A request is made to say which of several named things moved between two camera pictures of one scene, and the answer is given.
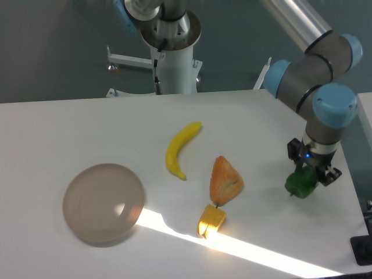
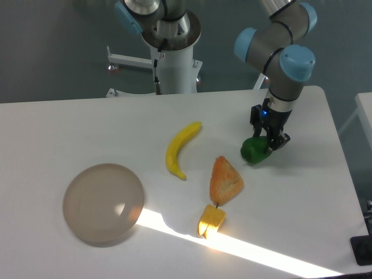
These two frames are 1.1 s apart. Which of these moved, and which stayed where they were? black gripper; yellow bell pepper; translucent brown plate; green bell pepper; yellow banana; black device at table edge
Moved: green bell pepper; black gripper
Stayed: yellow banana; yellow bell pepper; black device at table edge; translucent brown plate
